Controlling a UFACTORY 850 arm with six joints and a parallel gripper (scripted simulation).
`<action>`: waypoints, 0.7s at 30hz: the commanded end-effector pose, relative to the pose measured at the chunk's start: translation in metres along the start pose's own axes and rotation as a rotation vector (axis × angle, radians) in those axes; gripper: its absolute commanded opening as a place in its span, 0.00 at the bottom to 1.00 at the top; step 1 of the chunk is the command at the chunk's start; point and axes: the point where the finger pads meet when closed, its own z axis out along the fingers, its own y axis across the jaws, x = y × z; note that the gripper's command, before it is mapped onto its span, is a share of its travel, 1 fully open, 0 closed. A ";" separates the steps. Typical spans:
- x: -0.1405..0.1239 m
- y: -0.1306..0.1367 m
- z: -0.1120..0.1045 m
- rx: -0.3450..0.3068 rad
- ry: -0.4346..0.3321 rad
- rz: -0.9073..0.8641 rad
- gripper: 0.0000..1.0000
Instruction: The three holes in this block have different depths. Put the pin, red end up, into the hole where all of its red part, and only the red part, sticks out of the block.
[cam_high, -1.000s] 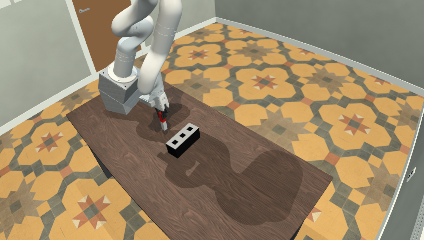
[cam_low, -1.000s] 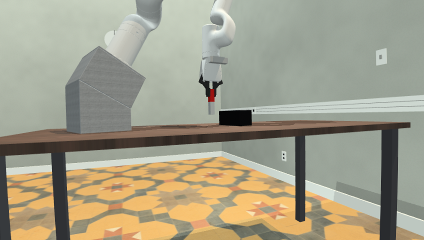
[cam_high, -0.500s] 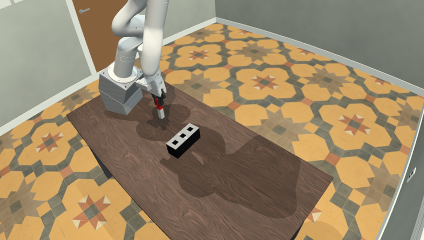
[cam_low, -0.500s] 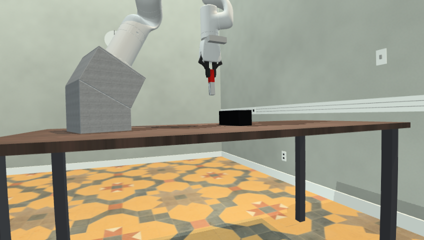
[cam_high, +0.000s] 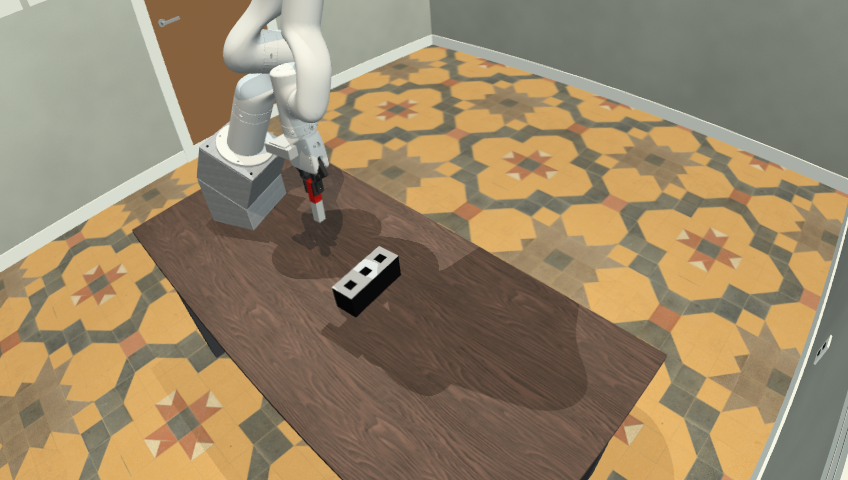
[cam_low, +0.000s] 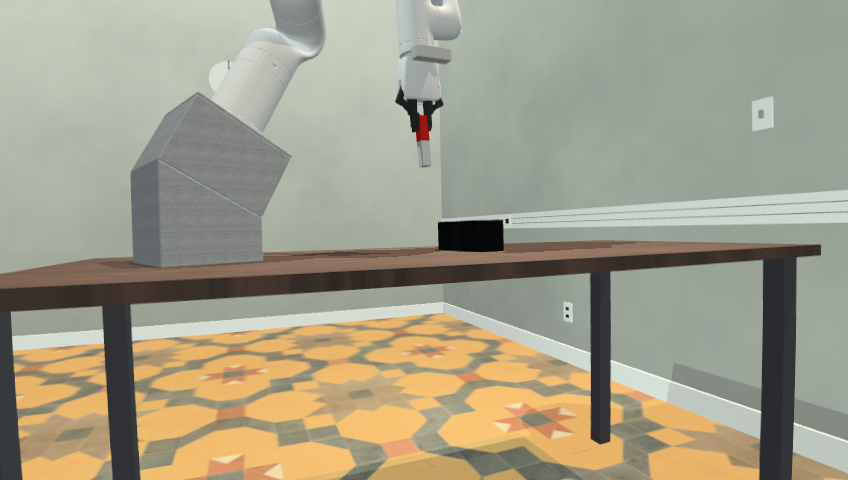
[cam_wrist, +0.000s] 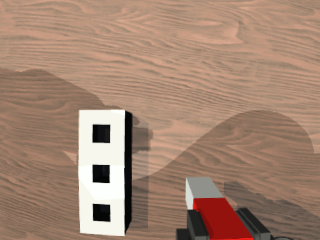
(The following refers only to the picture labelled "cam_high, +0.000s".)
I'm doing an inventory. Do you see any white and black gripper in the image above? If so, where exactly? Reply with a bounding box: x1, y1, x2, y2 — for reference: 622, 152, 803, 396
290, 128, 329, 196

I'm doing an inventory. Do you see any red and grey square pin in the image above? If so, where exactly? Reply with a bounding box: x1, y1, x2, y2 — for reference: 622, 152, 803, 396
306, 178, 326, 222

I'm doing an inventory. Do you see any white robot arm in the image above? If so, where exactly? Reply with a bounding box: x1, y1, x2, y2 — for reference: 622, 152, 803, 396
216, 0, 332, 167

